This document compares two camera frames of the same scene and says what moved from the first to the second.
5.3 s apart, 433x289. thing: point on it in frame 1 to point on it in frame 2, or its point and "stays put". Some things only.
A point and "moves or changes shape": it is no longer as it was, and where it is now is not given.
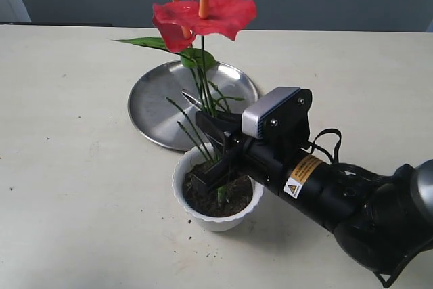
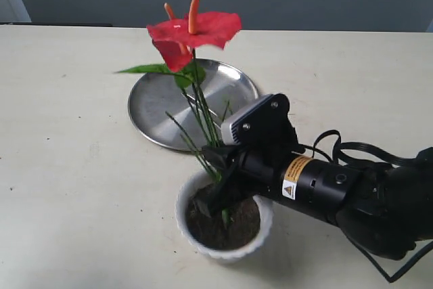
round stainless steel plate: (164, 104) stays put
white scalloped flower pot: (201, 154) moves or changes shape
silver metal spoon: (193, 99) stays put
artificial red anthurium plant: (180, 23) to (176, 41)
